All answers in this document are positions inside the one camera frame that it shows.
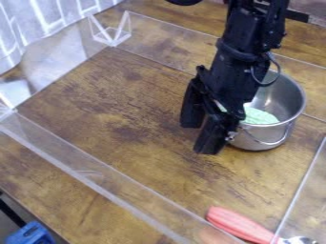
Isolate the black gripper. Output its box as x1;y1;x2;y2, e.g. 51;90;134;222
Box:
179;39;271;154

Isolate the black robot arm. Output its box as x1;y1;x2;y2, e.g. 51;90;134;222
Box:
179;0;289;154

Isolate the green textured round object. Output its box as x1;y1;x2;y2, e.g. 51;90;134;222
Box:
242;106;281;125

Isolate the stainless steel pot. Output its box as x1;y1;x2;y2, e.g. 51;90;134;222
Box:
231;73;306;151

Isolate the white grid curtain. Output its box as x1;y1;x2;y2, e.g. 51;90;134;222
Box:
0;0;123;74

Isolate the blue plastic crate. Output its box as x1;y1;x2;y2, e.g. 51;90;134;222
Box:
6;221;56;244

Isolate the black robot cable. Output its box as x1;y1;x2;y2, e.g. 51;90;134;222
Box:
249;51;284;88

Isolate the pink handled spoon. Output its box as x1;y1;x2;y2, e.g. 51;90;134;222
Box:
206;206;318;244

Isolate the clear acrylic enclosure wall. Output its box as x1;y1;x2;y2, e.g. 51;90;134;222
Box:
0;4;326;244

